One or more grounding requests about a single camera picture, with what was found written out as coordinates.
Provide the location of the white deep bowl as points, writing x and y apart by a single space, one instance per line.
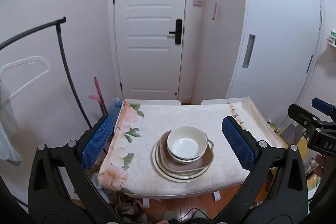
184 161

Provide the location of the brown square basin bowl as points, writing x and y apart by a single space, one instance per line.
173 164

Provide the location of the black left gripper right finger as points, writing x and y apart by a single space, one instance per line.
287 199

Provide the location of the white door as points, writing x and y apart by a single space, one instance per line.
148 59

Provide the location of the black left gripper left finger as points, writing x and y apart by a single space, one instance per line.
60 191

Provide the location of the white wardrobe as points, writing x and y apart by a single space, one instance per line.
278 45

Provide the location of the floral cream tablecloth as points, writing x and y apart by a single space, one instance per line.
129 110

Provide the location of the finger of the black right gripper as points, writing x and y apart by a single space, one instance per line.
303 117
322 106

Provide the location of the person's right hand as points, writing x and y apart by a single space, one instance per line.
320 165

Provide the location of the cream duck pattern bowl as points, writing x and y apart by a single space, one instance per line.
187 142

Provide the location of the pink broom handle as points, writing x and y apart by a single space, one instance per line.
99 97

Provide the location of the hanging grey garment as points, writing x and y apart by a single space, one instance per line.
9 127

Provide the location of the black door lock handle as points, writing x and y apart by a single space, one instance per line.
177 32

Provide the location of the beige light switch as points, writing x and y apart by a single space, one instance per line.
198 3

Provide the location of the blue water bottle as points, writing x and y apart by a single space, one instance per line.
115 109

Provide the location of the white clothes hanger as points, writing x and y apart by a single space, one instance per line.
18 75

